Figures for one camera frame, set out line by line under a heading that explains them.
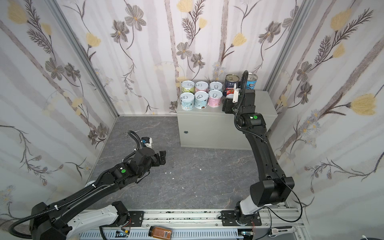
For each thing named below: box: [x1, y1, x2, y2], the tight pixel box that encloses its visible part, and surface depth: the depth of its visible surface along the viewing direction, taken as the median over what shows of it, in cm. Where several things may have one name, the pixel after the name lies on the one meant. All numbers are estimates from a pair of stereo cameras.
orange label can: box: [225, 90, 234, 99], surface depth 76 cm
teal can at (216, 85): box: [209, 81, 223, 91], surface depth 82 cm
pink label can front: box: [195, 81, 209, 93], surface depth 82 cm
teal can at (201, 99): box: [194, 90, 209, 110], surface depth 76 cm
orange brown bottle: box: [148, 225, 173, 240], surface depth 69 cm
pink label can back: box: [208, 89, 223, 108], surface depth 77 cm
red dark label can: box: [224, 74, 240, 99], surface depth 79 cm
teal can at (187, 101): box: [180, 92, 195, 111], surface depth 75 cm
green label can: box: [181, 80, 195, 94], surface depth 82 cm
